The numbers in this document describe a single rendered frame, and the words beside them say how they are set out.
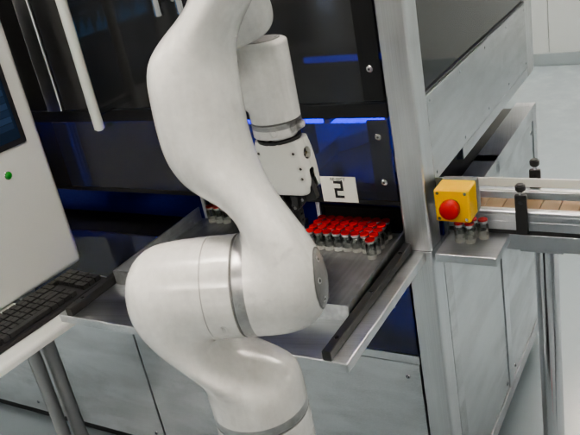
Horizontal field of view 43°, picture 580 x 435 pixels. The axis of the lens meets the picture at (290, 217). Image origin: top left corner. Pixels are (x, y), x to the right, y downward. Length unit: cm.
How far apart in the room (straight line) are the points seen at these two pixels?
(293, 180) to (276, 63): 20
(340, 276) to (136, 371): 100
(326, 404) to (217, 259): 121
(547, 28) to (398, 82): 475
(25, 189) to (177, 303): 120
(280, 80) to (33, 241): 102
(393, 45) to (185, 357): 79
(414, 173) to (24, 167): 99
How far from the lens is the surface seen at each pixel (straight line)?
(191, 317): 82
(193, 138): 77
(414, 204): 153
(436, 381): 177
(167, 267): 82
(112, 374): 244
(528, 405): 254
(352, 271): 154
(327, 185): 160
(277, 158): 122
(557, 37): 616
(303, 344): 134
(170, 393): 231
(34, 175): 199
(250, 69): 117
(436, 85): 157
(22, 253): 199
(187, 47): 76
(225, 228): 186
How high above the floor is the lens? 163
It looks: 24 degrees down
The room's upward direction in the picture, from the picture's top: 11 degrees counter-clockwise
